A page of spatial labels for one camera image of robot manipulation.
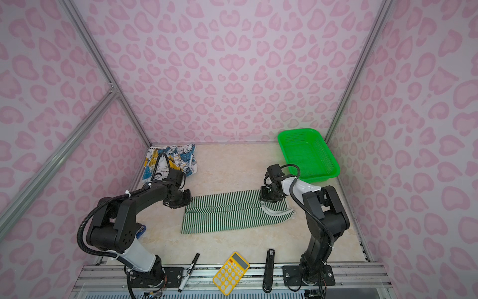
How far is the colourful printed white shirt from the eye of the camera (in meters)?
1.05

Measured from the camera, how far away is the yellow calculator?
719 millimetres

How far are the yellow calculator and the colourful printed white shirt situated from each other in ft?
1.60
